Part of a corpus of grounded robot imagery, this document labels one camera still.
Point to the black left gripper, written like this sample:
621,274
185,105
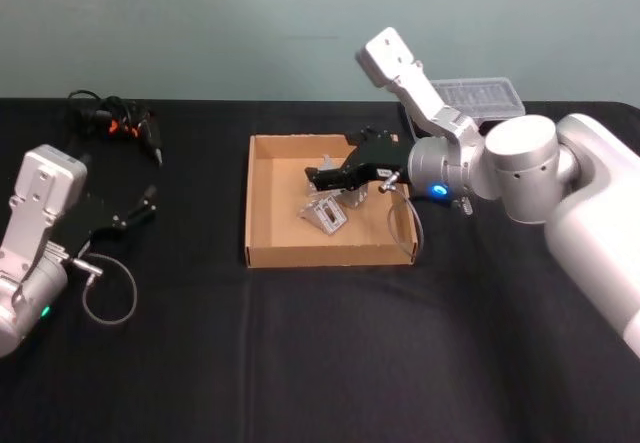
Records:
80,225

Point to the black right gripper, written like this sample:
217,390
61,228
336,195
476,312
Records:
382,158

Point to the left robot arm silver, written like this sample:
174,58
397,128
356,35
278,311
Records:
37,198

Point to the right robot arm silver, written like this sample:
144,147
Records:
575,213

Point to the shallow brown cardboard tray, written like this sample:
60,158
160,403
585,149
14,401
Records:
280,213

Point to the clear plastic case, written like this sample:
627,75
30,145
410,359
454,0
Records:
480,95

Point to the black table cloth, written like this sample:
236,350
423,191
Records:
320,353

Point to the small silver metal bracket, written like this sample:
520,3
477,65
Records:
354,197
320,163

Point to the silver metal bracket with slot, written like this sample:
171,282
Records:
327,215

